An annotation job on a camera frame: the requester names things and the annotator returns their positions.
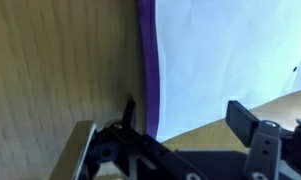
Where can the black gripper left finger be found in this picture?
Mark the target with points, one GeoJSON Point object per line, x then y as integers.
{"type": "Point", "coordinates": [129, 116]}

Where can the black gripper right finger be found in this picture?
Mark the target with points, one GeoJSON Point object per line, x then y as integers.
{"type": "Point", "coordinates": [241, 121]}

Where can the purple covered book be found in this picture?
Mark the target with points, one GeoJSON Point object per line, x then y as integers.
{"type": "Point", "coordinates": [200, 54]}

